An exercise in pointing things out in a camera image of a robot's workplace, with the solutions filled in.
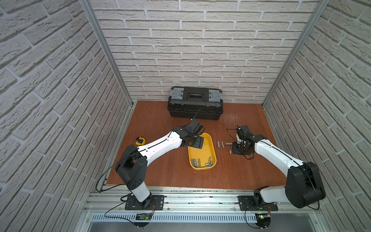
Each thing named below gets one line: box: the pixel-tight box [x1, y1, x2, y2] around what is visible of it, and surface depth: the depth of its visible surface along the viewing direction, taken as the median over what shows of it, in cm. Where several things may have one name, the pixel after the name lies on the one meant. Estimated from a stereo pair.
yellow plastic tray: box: [187, 132, 217, 171], surface depth 91 cm
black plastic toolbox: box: [167, 86, 224, 121], surface depth 102 cm
